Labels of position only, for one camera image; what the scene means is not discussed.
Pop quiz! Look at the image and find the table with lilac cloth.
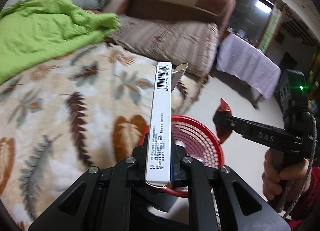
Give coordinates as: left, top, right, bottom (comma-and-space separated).
215, 33, 282, 109

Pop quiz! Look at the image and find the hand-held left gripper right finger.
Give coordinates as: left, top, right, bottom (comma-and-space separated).
170, 144, 292, 231

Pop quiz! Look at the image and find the person's right hand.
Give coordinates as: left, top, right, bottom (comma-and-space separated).
262, 150, 313, 200

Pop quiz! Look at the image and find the green quilt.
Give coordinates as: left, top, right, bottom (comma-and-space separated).
0, 0, 122, 84

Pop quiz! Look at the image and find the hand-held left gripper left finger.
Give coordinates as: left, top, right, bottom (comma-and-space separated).
27, 132, 151, 231

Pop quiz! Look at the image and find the long white barcode box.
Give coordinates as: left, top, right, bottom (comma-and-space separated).
145, 62, 188, 188

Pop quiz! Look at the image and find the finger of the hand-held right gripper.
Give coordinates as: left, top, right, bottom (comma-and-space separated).
212, 112, 305, 151

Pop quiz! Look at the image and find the leaf print blanket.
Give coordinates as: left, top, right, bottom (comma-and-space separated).
0, 43, 200, 231

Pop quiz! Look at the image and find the red plastic basket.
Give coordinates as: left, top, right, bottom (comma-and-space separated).
147, 115, 224, 198

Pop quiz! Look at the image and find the red-brown snack packet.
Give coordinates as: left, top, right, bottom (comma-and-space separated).
214, 98, 232, 145

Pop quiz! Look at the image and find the dark window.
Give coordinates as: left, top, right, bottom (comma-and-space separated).
225, 0, 276, 44

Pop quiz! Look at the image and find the grey braided cord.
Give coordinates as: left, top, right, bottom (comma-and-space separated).
275, 114, 316, 219

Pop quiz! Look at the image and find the striped pillow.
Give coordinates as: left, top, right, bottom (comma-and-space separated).
107, 16, 219, 77

